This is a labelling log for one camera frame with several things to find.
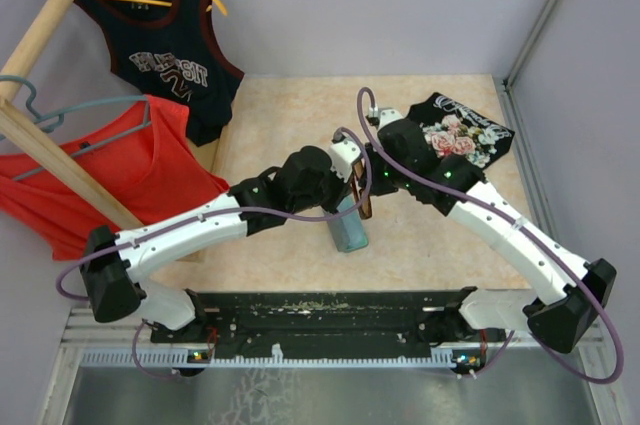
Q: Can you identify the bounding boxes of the brown sunglasses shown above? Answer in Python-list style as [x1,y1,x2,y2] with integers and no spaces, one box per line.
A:
[351,161,373,220]

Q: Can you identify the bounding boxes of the grey-blue glasses case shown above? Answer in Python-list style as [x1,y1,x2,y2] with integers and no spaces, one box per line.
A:
[326,211,369,253]

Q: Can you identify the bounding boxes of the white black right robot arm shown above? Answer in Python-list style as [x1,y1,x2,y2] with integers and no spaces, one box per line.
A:
[363,117,617,354]

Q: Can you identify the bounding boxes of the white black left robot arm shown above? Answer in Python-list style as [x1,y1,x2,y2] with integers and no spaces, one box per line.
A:
[80,140,361,342]

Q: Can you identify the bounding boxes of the black floral folded shirt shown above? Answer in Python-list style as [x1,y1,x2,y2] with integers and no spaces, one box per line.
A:
[406,92,515,169]

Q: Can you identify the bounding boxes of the red tank top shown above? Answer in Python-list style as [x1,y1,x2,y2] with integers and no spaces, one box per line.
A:
[0,93,231,262]

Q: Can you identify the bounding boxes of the navy basketball jersey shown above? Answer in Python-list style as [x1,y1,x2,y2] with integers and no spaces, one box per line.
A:
[74,0,244,146]

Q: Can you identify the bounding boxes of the grey-blue clothes hanger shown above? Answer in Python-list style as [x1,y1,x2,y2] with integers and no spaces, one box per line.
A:
[1,74,151,158]

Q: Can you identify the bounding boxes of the wooden clothes rack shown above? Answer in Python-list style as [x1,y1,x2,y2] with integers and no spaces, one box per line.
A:
[0,0,232,264]

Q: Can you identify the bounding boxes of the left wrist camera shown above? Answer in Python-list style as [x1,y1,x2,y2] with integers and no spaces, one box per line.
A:
[327,138,362,182]

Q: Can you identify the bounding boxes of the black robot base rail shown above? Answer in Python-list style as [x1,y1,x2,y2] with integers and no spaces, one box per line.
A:
[150,287,507,375]

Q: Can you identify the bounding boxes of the aluminium frame post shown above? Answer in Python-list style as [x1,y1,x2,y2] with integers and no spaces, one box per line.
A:
[502,0,591,91]

